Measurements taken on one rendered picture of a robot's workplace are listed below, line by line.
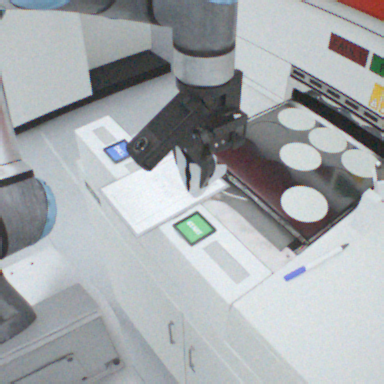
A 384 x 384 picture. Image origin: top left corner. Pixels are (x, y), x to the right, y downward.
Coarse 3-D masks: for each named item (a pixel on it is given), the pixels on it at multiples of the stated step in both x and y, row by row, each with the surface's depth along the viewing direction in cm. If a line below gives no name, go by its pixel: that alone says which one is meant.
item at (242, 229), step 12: (204, 204) 84; (216, 204) 84; (228, 204) 85; (216, 216) 82; (228, 216) 82; (240, 216) 82; (228, 228) 80; (240, 228) 80; (252, 228) 80; (240, 240) 78; (252, 240) 78; (264, 240) 78; (252, 252) 76; (264, 252) 76; (276, 252) 76
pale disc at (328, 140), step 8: (320, 128) 100; (328, 128) 100; (312, 136) 98; (320, 136) 98; (328, 136) 98; (336, 136) 98; (320, 144) 96; (328, 144) 96; (336, 144) 96; (344, 144) 96
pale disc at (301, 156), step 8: (288, 144) 95; (296, 144) 95; (304, 144) 95; (280, 152) 93; (288, 152) 93; (296, 152) 93; (304, 152) 93; (312, 152) 93; (288, 160) 91; (296, 160) 91; (304, 160) 91; (312, 160) 91; (320, 160) 91; (296, 168) 89; (304, 168) 89; (312, 168) 89
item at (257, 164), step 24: (264, 120) 102; (264, 144) 95; (312, 144) 95; (360, 144) 96; (240, 168) 89; (264, 168) 89; (288, 168) 89; (336, 168) 90; (264, 192) 84; (336, 192) 84; (360, 192) 84; (288, 216) 79
